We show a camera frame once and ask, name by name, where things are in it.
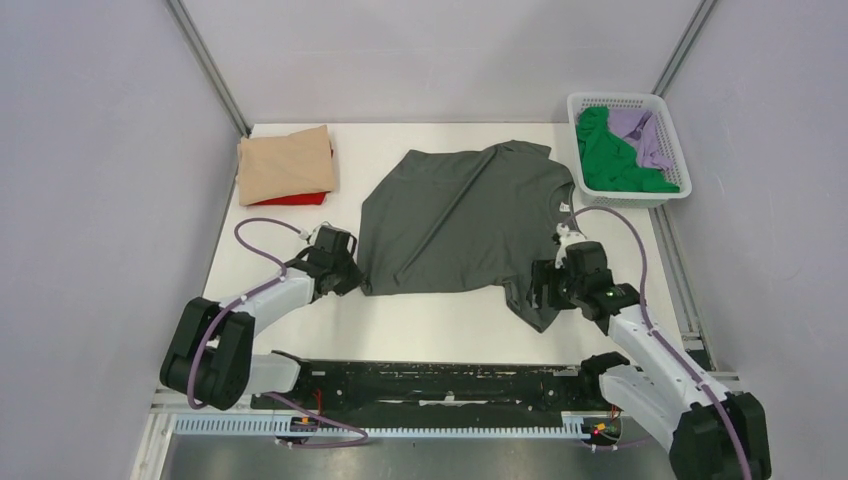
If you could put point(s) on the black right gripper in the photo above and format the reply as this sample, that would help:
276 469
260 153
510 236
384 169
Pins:
545 273

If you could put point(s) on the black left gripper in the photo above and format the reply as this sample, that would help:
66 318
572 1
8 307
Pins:
354 280

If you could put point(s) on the grey t shirt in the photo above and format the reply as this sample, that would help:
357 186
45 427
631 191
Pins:
462 221

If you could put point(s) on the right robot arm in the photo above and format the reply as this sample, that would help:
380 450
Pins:
707 430

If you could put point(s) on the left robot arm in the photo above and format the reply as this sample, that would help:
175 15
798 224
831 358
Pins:
211 359

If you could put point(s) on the red folded t shirt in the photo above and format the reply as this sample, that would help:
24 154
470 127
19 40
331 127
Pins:
311 198

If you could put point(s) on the beige folded t shirt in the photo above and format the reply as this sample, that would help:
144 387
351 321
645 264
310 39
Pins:
296 164

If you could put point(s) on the green t shirt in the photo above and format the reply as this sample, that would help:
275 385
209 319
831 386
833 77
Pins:
609 163

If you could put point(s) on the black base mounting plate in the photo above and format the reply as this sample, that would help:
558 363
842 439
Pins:
445 395

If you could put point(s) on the white plastic laundry basket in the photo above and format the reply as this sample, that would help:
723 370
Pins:
669 144

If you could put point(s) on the purple t shirt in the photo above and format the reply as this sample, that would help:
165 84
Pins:
639 129

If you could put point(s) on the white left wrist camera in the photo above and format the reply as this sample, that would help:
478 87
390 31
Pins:
308 235

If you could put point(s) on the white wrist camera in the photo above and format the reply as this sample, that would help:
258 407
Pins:
565 237
308 235

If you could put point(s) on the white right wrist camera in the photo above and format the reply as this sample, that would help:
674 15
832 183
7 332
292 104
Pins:
565 237

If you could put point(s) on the aluminium frame rail left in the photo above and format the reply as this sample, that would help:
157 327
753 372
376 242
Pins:
208 66

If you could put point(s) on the aluminium frame rail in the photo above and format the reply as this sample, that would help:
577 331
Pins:
208 66
687 41

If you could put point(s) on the aluminium frame rail right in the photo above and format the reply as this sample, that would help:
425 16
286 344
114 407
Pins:
687 41

